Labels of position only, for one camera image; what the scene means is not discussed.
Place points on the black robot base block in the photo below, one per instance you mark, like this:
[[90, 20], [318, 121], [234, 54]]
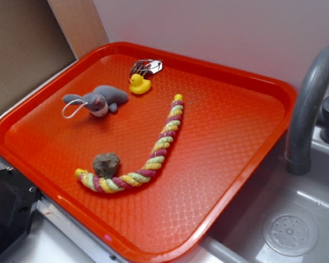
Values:
[[18, 201]]

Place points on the brown grey rock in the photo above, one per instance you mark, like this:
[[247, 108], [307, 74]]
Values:
[[106, 165]]

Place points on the yellow rubber duck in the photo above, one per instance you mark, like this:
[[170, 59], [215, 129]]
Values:
[[139, 85]]

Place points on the orange plastic tray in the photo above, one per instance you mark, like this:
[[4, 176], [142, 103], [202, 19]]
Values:
[[230, 122]]

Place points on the grey plush donkey toy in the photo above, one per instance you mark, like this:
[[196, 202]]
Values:
[[102, 100]]

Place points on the grey plastic faucet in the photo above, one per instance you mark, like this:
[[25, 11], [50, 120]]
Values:
[[312, 103]]

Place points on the grey plastic sink basin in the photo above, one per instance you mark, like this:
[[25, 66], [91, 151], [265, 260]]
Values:
[[277, 217]]

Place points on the brown cardboard panel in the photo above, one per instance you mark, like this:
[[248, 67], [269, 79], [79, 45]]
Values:
[[38, 39]]

